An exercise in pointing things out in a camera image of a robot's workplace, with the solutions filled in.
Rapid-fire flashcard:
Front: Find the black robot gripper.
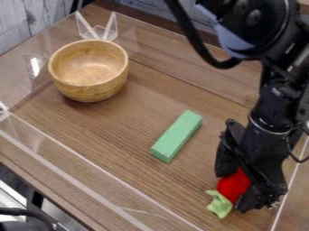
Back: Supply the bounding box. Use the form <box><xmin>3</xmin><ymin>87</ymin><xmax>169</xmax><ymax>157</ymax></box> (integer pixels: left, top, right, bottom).
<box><xmin>214</xmin><ymin>119</ymin><xmax>302</xmax><ymax>213</ymax></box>

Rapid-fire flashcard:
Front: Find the red plush strawberry toy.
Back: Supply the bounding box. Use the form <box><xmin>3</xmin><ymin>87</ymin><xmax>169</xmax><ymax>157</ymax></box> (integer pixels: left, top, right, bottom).
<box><xmin>205</xmin><ymin>167</ymin><xmax>253</xmax><ymax>220</ymax></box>

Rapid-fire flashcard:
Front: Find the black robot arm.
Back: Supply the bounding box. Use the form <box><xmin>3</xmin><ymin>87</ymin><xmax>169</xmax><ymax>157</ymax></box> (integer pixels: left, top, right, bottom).
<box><xmin>195</xmin><ymin>0</ymin><xmax>309</xmax><ymax>212</ymax></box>

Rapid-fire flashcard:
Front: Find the green rectangular block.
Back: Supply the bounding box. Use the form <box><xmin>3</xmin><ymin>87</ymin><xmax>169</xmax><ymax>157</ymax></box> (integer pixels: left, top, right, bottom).
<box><xmin>151</xmin><ymin>110</ymin><xmax>203</xmax><ymax>162</ymax></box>

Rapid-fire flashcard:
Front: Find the wooden bowl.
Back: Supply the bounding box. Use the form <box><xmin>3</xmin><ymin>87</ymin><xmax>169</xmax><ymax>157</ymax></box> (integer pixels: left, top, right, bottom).
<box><xmin>48</xmin><ymin>40</ymin><xmax>128</xmax><ymax>103</ymax></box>

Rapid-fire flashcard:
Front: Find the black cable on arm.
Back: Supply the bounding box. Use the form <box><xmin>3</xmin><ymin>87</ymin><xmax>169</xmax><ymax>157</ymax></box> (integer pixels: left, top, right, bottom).
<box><xmin>163</xmin><ymin>0</ymin><xmax>245</xmax><ymax>70</ymax></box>

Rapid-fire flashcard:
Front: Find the black cable under table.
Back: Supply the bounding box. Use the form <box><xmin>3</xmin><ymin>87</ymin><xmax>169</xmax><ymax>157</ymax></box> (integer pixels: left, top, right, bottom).
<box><xmin>0</xmin><ymin>207</ymin><xmax>57</xmax><ymax>231</ymax></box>

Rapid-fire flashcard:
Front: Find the black table leg frame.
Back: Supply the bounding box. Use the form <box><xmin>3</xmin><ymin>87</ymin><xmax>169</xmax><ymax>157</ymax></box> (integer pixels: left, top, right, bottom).
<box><xmin>27</xmin><ymin>190</ymin><xmax>43</xmax><ymax>209</ymax></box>

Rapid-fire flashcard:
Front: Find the clear acrylic corner bracket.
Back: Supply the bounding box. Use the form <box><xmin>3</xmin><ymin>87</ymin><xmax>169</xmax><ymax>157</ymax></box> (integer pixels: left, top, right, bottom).
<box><xmin>75</xmin><ymin>12</ymin><xmax>118</xmax><ymax>41</ymax></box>

